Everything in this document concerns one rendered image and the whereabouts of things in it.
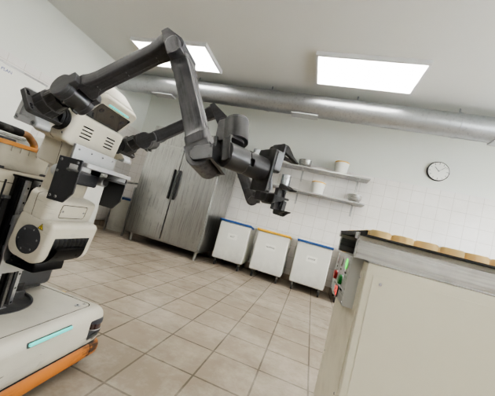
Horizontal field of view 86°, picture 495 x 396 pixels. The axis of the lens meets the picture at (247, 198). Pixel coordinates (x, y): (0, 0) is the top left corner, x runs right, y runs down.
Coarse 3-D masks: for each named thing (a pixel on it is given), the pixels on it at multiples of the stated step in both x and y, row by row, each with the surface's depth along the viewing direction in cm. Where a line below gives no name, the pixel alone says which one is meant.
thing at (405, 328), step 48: (384, 288) 67; (432, 288) 65; (336, 336) 82; (384, 336) 65; (432, 336) 63; (480, 336) 62; (336, 384) 69; (384, 384) 64; (432, 384) 62; (480, 384) 60
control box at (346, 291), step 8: (344, 256) 84; (352, 256) 74; (336, 264) 95; (344, 264) 81; (352, 264) 73; (360, 264) 73; (344, 272) 78; (352, 272) 73; (360, 272) 73; (336, 280) 87; (344, 280) 76; (352, 280) 73; (336, 288) 83; (344, 288) 73; (352, 288) 73; (336, 296) 81; (344, 296) 73; (352, 296) 72; (344, 304) 72; (352, 304) 72
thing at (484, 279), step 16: (368, 240) 70; (368, 256) 69; (384, 256) 69; (400, 256) 68; (416, 256) 67; (432, 256) 66; (416, 272) 67; (432, 272) 66; (448, 272) 65; (464, 272) 65; (480, 272) 64; (480, 288) 64
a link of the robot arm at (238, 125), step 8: (224, 120) 61; (232, 120) 59; (240, 120) 59; (248, 120) 61; (224, 128) 60; (232, 128) 58; (240, 128) 58; (248, 128) 61; (216, 136) 59; (224, 136) 59; (240, 136) 57; (208, 144) 57; (216, 144) 58; (192, 152) 57; (200, 152) 56; (208, 152) 56; (216, 152) 58; (216, 160) 57; (224, 168) 62; (216, 176) 63
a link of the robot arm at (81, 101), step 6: (78, 90) 82; (72, 96) 81; (78, 96) 83; (84, 96) 84; (66, 102) 83; (72, 102) 83; (78, 102) 84; (84, 102) 85; (72, 108) 85; (78, 108) 85; (84, 108) 86
